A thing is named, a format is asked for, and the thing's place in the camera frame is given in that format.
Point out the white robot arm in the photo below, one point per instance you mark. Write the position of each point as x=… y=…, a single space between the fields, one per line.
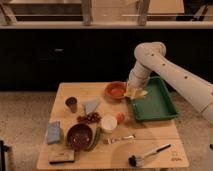
x=151 y=57

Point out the orange bowl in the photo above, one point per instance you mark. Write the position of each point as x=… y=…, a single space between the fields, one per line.
x=115 y=90

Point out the grey triangular cloth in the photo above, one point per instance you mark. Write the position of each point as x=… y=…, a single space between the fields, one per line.
x=91 y=105

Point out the bunch of red grapes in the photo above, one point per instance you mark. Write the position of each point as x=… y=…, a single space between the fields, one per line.
x=89 y=118

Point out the small orange fruit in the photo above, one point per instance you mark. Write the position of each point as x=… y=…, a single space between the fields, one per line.
x=120 y=118

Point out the white cup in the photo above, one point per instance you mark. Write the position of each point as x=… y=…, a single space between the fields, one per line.
x=108 y=123

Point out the dark metal cup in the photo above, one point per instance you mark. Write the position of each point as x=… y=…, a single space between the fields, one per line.
x=71 y=103

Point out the green cucumber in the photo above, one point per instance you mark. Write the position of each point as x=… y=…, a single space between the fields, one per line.
x=96 y=139

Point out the wooden folding table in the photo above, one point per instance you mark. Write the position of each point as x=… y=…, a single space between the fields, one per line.
x=149 y=135

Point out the green plastic tray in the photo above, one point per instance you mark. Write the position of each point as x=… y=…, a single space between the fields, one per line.
x=157 y=105

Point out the silver fork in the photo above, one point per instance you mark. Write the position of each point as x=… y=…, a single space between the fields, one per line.
x=113 y=140

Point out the dark red bowl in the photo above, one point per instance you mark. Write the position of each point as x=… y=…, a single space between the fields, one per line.
x=79 y=137

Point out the blue sponge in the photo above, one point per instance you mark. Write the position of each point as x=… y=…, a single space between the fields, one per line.
x=54 y=133

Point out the dark cabinet counter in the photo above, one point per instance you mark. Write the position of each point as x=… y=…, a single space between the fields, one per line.
x=40 y=59

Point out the black dish brush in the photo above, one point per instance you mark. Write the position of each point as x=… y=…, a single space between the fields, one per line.
x=137 y=160

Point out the wooden block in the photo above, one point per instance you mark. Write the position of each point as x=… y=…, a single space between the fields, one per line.
x=61 y=156

